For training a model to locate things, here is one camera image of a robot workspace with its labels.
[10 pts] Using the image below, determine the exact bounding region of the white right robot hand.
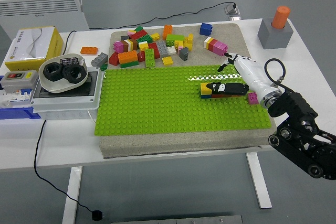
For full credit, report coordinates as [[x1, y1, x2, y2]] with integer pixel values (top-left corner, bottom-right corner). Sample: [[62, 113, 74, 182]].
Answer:
[[205, 52, 276, 99]]

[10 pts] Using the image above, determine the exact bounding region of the magenta square brick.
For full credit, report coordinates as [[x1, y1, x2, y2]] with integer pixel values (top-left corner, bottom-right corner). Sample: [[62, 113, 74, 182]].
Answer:
[[247, 91, 260, 105]]

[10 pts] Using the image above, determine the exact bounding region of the green studded baseplate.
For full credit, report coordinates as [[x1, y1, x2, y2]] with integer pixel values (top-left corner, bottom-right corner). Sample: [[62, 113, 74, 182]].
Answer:
[[93, 62, 272, 137]]

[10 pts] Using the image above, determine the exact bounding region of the magenta stacked brick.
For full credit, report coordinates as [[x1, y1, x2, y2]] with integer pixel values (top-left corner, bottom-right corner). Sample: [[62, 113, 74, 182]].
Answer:
[[218, 42, 229, 57]]

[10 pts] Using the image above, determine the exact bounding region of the grey cube holder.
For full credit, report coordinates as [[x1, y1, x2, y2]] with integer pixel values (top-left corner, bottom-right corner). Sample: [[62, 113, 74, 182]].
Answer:
[[257, 17, 295, 50]]

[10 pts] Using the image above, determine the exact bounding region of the pale pink stacked brick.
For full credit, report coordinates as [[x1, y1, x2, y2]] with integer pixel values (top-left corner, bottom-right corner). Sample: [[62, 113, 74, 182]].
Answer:
[[213, 40, 224, 55]]

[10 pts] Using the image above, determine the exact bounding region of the orange cylinder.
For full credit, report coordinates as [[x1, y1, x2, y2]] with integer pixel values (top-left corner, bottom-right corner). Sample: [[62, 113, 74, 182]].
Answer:
[[270, 5, 291, 29]]

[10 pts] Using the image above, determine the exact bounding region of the blue square brick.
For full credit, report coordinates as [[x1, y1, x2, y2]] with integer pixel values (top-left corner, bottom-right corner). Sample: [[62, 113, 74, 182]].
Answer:
[[199, 22, 213, 36]]

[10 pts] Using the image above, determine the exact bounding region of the dark grey slope brick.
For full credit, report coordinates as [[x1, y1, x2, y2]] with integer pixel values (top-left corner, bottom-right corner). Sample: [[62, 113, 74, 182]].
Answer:
[[178, 47, 190, 61]]

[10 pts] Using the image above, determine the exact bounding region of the tall yellow brick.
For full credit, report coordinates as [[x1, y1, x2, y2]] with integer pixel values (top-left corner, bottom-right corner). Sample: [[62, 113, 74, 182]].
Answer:
[[183, 33, 194, 51]]

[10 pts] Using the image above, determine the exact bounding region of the lime green brick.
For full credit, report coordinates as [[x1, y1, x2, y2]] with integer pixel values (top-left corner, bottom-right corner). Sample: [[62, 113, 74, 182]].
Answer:
[[165, 34, 185, 48]]

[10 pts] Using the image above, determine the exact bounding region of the tall orange brick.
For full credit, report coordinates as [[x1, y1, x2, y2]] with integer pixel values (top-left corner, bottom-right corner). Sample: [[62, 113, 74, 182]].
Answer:
[[162, 24, 174, 41]]

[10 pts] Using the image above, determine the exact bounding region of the green eight-stud plate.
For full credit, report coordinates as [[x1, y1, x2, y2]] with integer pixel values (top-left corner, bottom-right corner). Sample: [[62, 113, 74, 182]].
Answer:
[[144, 48, 156, 68]]

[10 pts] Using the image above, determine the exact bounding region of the white table leg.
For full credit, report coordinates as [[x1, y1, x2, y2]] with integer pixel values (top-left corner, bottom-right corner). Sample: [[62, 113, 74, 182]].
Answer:
[[245, 152, 273, 209], [61, 167, 83, 224]]

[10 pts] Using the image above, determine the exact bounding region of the grey foam mat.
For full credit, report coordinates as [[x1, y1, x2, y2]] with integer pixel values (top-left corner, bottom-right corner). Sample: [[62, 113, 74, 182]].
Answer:
[[99, 23, 279, 159]]

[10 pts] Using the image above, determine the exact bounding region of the long red brick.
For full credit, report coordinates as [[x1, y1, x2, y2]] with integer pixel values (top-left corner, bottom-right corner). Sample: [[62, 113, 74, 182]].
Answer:
[[130, 29, 149, 41]]

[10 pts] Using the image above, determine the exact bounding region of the long green plate brick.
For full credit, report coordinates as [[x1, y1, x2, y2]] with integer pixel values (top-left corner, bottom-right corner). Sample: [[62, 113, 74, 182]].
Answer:
[[120, 60, 140, 69]]

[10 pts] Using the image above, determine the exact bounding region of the long orange brick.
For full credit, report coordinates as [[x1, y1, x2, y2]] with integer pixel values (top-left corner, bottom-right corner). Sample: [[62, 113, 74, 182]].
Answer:
[[117, 50, 139, 65]]

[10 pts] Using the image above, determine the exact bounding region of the red slope brick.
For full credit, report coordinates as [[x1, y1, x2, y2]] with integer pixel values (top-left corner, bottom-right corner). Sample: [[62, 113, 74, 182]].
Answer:
[[108, 51, 120, 66]]

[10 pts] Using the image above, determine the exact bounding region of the long grey brick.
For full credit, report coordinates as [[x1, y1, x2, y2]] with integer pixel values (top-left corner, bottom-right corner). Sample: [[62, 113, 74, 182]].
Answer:
[[90, 52, 109, 68]]

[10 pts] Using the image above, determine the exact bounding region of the grey metal plate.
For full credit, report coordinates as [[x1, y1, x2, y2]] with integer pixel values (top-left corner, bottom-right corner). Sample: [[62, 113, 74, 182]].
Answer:
[[110, 214, 244, 224]]

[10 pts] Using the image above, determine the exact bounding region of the orange flat brick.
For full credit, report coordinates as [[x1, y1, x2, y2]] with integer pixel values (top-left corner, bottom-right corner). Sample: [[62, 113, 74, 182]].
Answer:
[[80, 46, 99, 56]]

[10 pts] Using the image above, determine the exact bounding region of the large black hex nut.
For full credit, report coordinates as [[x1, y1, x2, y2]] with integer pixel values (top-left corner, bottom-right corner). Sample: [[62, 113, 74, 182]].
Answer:
[[61, 65, 85, 84], [43, 61, 64, 81]]

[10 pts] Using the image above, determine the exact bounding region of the small purple circuit board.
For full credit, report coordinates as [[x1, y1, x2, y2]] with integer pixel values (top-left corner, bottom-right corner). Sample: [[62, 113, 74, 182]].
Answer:
[[59, 56, 80, 66]]

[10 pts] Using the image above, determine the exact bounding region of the white junction box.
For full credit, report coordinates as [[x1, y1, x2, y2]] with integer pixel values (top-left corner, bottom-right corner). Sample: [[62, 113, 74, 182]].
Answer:
[[29, 67, 105, 120]]

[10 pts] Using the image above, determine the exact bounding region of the white shallow bowl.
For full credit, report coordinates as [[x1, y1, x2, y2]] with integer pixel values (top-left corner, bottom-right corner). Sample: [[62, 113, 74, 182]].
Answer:
[[38, 53, 89, 94]]

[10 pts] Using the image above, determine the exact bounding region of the white panel heater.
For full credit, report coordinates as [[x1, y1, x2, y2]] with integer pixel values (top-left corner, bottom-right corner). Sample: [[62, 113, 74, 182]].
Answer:
[[0, 0, 91, 35]]

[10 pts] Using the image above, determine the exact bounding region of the yellow and white tissue box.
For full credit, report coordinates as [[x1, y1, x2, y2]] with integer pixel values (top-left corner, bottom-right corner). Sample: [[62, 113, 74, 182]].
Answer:
[[4, 25, 65, 71]]

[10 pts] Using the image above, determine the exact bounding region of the white circuit breaker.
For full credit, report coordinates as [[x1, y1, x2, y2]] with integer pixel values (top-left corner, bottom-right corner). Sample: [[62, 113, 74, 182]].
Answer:
[[0, 88, 34, 110]]

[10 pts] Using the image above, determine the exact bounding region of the blue plastic bin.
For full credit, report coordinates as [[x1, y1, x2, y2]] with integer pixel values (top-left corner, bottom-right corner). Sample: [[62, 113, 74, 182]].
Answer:
[[0, 105, 42, 121]]

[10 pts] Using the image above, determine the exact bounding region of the long black cable with plug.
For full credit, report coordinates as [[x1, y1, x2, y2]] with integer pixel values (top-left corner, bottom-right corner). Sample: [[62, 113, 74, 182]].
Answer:
[[88, 2, 237, 30]]

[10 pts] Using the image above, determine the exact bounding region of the short black cable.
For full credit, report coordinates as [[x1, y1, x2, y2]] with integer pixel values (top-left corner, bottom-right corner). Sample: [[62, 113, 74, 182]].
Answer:
[[64, 30, 77, 55]]

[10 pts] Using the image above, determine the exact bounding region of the black cable with round puck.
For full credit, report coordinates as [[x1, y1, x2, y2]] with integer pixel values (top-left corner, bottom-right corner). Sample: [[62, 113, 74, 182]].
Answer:
[[34, 119, 103, 221]]

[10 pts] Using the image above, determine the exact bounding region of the grey push-button switch box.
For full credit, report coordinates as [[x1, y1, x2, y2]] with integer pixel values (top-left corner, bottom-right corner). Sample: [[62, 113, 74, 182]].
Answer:
[[0, 70, 39, 91]]

